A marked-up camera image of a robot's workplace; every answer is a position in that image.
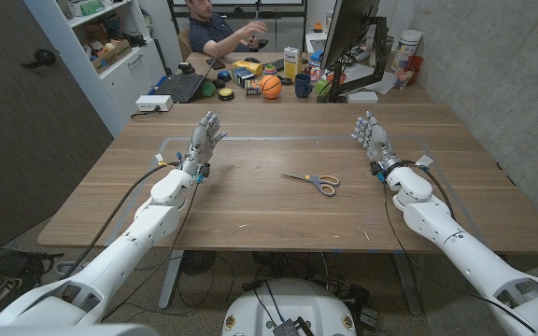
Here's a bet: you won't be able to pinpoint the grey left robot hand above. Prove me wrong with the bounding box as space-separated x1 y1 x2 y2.
178 110 228 178

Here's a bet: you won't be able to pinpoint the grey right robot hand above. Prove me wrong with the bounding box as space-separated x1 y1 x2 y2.
350 110 404 176

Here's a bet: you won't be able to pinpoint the flat white box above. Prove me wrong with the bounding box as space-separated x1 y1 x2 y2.
346 91 380 105

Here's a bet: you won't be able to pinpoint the black laptop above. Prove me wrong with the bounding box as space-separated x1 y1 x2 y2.
154 49 223 105

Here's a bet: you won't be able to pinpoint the white power box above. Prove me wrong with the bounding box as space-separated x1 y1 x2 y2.
134 94 175 113

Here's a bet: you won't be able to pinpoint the dark blue box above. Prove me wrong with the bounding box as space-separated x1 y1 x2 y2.
231 66 256 88

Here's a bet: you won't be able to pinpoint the red cup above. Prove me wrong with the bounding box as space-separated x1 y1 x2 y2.
403 54 425 86

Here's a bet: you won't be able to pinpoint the yellow bottle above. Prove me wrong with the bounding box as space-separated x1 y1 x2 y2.
232 60 264 77

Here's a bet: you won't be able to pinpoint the small orange basketball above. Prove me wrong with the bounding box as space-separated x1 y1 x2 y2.
259 74 283 100

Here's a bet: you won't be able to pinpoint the black monitor stand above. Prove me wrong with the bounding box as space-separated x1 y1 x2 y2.
316 16 390 104

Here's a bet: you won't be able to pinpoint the white shelf cabinet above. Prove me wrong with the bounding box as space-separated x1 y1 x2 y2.
23 0 167 139

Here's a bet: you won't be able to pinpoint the dark blue mug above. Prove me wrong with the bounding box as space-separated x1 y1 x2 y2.
293 73 315 99

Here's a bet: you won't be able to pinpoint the tan chair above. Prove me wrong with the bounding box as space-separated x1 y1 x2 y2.
177 26 194 62

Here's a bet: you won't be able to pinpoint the white wipes canister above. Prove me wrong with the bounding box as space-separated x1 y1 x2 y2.
390 29 424 74

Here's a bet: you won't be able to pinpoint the black keyboard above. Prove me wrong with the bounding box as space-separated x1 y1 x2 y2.
263 57 287 74

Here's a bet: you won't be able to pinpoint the man in dark polo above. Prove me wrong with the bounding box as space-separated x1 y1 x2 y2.
185 0 269 59

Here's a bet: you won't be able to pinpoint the yellow white carton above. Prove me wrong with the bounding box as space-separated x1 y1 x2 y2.
283 46 303 80

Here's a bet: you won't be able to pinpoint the black computer monitor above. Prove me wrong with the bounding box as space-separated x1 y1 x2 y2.
319 0 382 71

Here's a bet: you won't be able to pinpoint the cardboard box with toys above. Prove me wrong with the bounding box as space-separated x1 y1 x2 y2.
90 39 133 75

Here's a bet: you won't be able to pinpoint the black floor fan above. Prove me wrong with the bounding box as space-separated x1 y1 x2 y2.
180 250 218 276

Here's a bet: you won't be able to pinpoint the grey table leg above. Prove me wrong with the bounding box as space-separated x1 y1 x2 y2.
392 252 423 316
158 250 185 310

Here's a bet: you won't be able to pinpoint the green box on shelf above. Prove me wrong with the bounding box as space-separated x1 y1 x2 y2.
70 0 106 18

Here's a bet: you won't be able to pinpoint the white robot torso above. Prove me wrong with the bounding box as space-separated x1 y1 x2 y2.
221 278 358 336

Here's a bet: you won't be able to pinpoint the white grey sneaker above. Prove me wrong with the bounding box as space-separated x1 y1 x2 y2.
54 259 83 277

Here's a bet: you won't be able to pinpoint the black backpack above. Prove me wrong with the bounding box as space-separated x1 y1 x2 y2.
0 232 64 323

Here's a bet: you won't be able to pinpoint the orange grey handled scissors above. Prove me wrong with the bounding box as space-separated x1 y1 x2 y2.
280 172 341 198

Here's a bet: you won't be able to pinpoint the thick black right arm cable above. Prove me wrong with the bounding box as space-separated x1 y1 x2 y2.
402 160 457 221

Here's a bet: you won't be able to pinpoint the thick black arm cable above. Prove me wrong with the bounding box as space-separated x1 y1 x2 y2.
63 161 181 281
402 160 457 221

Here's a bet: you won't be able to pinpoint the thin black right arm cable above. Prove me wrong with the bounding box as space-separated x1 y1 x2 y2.
381 180 537 333

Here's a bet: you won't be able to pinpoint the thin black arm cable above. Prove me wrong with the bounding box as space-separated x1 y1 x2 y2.
102 180 201 323
381 180 537 333

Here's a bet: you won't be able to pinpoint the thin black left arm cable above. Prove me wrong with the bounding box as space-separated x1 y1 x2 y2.
102 180 201 323

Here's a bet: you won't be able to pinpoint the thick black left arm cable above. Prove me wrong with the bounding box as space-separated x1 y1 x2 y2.
63 161 181 281

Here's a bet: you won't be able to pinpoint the black door handle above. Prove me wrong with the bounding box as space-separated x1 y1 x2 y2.
21 49 58 70

